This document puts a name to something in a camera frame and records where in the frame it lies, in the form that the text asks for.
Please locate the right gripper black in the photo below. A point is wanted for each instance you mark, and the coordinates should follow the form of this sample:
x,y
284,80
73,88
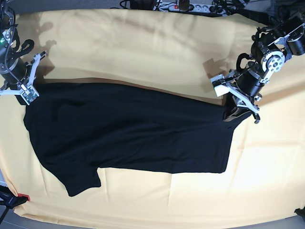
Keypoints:
x,y
25,72

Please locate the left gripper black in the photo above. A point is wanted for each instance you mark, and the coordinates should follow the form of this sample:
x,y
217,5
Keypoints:
x,y
242,102

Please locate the black T-shirt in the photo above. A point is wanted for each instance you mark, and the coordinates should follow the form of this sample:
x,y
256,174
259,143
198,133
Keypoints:
x,y
76,128

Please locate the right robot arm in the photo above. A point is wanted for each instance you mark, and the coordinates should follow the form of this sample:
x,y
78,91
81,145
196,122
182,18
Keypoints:
x,y
10,46

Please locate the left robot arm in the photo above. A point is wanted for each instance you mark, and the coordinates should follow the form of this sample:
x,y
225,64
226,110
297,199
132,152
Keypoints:
x,y
271,48

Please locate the yellow tablecloth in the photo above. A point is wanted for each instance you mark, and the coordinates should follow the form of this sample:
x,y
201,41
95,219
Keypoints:
x,y
265,177

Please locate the black box on back table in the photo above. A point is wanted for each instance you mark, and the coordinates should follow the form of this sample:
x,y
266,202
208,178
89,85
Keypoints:
x,y
259,17

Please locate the white power strip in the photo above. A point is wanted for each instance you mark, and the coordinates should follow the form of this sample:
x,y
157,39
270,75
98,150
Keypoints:
x,y
193,8

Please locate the red and black clamp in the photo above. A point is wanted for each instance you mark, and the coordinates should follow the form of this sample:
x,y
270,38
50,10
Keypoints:
x,y
9,200

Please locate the black clamp at right corner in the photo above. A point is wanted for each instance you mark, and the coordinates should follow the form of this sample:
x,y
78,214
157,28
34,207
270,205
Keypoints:
x,y
300,212

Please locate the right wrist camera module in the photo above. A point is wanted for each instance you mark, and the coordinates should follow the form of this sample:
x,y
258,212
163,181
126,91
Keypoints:
x,y
30,95

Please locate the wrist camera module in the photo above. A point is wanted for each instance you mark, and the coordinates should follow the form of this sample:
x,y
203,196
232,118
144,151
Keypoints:
x,y
30,95
219,85

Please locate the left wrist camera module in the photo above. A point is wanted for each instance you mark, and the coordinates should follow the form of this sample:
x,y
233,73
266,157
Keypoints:
x,y
219,85

